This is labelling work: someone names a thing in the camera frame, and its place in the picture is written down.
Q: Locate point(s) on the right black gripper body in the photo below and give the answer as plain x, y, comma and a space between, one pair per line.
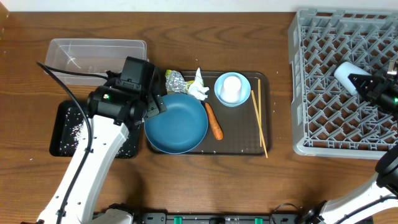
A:
385, 96

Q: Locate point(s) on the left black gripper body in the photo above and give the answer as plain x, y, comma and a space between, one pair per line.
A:
147, 93

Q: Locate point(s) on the light blue cup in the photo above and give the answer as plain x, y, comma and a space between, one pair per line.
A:
342, 73

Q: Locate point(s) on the dark blue plate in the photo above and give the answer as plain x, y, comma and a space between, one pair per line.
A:
179, 129

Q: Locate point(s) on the white rice pile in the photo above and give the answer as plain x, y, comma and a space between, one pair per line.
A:
74, 132

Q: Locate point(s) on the light blue bowl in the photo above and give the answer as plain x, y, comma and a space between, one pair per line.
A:
245, 89

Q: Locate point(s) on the wooden chopstick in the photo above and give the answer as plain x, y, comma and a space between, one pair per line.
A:
259, 106
259, 124

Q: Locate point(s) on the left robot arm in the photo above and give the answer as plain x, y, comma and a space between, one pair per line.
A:
119, 106

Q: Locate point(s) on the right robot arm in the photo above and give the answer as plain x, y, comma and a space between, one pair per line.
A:
378, 193

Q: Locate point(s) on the grey dishwasher rack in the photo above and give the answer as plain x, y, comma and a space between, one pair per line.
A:
328, 121

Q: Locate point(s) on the crumpled foil wrapper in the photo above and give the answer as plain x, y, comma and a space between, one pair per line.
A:
175, 82

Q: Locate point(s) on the clear plastic bin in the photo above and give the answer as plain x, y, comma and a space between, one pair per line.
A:
95, 56

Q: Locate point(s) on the crumpled white tissue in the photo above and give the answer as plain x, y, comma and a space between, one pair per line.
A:
197, 89

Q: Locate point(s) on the orange carrot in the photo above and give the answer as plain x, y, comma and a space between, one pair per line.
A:
215, 127

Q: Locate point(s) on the black plastic tray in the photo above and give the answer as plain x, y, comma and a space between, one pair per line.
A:
66, 133

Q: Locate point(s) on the dark brown serving tray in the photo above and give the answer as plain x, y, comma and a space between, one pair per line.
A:
239, 124

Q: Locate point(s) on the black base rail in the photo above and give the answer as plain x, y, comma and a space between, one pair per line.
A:
217, 218

